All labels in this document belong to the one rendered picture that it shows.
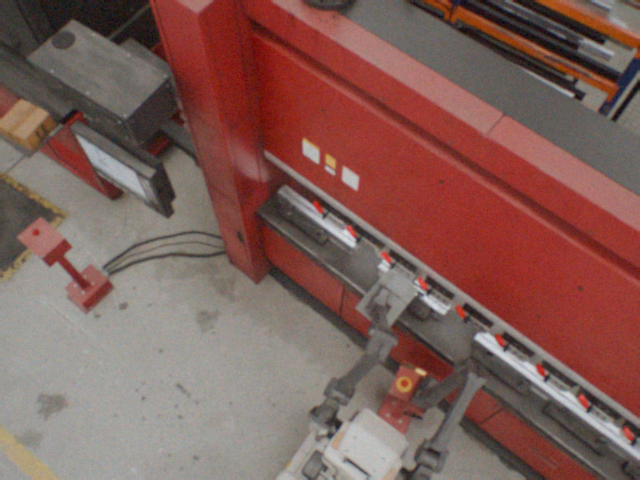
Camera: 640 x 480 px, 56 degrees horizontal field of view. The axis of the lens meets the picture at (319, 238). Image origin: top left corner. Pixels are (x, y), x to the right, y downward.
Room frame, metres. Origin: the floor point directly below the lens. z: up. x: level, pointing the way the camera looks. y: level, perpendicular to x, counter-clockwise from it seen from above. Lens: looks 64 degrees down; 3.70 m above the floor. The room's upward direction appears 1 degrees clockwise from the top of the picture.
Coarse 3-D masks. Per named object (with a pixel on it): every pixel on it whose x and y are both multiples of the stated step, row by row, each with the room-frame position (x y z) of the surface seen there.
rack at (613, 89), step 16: (432, 0) 2.96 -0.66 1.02; (544, 0) 2.60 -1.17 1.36; (560, 0) 2.57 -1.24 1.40; (448, 16) 2.88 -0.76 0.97; (464, 16) 2.83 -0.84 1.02; (576, 16) 2.49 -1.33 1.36; (592, 16) 2.46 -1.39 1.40; (608, 16) 2.46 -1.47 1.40; (496, 32) 2.71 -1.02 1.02; (608, 32) 2.39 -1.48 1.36; (624, 32) 2.35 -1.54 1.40; (528, 48) 2.59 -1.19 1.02; (560, 64) 2.47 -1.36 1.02; (576, 64) 2.45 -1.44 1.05; (576, 80) 2.64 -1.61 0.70; (592, 80) 2.36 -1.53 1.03; (608, 80) 2.69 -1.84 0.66; (624, 80) 2.27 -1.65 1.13; (608, 96) 2.28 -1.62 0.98; (608, 112) 2.26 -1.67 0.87
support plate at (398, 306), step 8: (392, 272) 1.16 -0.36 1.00; (384, 280) 1.11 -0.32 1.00; (376, 288) 1.07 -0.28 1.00; (408, 288) 1.07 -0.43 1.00; (368, 296) 1.03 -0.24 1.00; (392, 296) 1.03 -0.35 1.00; (400, 296) 1.03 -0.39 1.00; (408, 296) 1.03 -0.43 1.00; (360, 304) 0.99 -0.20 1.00; (392, 304) 0.99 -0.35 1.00; (400, 304) 0.99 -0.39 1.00; (392, 312) 0.95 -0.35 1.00; (400, 312) 0.95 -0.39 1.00; (392, 320) 0.91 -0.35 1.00
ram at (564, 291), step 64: (256, 64) 1.62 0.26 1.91; (320, 64) 1.49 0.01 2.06; (320, 128) 1.42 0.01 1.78; (384, 128) 1.25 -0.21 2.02; (384, 192) 1.22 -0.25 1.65; (448, 192) 1.07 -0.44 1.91; (512, 192) 0.98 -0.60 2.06; (448, 256) 1.01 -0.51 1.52; (512, 256) 0.88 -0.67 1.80; (576, 256) 0.79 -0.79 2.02; (512, 320) 0.80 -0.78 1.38; (576, 320) 0.70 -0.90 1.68
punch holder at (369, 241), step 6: (354, 228) 1.29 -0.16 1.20; (360, 228) 1.27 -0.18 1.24; (360, 234) 1.26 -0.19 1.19; (366, 234) 1.24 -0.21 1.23; (366, 240) 1.24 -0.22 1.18; (372, 240) 1.22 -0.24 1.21; (378, 240) 1.20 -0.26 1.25; (366, 246) 1.23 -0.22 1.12; (372, 246) 1.21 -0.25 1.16; (378, 246) 1.20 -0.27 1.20; (384, 246) 1.24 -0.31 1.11; (372, 252) 1.21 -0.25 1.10; (378, 252) 1.20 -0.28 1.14
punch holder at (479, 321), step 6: (462, 306) 0.91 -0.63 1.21; (468, 306) 0.90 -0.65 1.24; (468, 312) 0.89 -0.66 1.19; (474, 312) 0.88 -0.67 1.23; (480, 312) 0.87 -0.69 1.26; (462, 318) 0.89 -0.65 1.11; (474, 318) 0.87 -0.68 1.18; (480, 318) 0.86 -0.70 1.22; (486, 318) 0.85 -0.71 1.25; (468, 324) 0.87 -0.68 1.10; (474, 324) 0.86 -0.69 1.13; (480, 324) 0.85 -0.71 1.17; (486, 324) 0.84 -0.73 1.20; (492, 324) 0.82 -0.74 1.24; (480, 330) 0.84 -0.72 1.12; (486, 330) 0.82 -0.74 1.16
